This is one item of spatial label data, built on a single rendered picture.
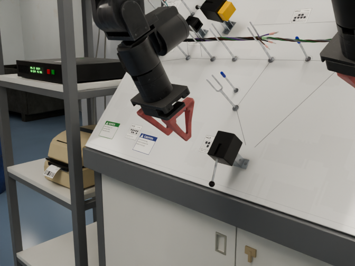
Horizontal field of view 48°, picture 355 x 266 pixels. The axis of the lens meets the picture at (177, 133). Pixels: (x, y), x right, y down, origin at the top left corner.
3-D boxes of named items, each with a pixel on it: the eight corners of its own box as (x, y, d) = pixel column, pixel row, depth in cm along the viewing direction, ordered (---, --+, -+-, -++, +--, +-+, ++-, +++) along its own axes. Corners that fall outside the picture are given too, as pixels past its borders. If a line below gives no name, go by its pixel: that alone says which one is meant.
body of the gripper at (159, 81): (157, 88, 78) (141, 55, 74) (192, 94, 70) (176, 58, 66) (133, 108, 75) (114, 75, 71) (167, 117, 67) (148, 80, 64)
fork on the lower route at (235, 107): (234, 112, 104) (207, 82, 94) (231, 108, 105) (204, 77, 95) (240, 107, 104) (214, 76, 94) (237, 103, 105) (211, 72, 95)
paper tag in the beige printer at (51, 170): (52, 178, 148) (52, 170, 147) (43, 174, 152) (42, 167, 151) (63, 175, 151) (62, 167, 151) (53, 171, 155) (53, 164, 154)
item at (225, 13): (231, 8, 114) (225, 0, 112) (236, 9, 112) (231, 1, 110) (222, 20, 114) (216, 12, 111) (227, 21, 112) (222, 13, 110)
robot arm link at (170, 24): (90, 9, 66) (118, 7, 59) (140, -23, 70) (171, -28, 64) (123, 72, 72) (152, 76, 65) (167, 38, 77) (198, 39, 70)
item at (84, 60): (64, 85, 135) (63, 65, 133) (16, 77, 159) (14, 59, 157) (139, 77, 158) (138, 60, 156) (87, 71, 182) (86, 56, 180)
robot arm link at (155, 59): (107, 45, 67) (126, 46, 62) (137, 24, 70) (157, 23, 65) (126, 79, 70) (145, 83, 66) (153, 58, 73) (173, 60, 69)
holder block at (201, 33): (192, 26, 131) (180, 11, 126) (211, 31, 125) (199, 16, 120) (184, 37, 131) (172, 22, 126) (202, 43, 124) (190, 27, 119)
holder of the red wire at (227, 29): (212, 16, 128) (194, -8, 121) (242, 23, 119) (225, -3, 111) (203, 28, 128) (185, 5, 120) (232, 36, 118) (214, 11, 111)
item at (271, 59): (273, 63, 105) (250, 27, 95) (267, 63, 106) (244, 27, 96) (276, 56, 105) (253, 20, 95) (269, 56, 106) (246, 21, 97)
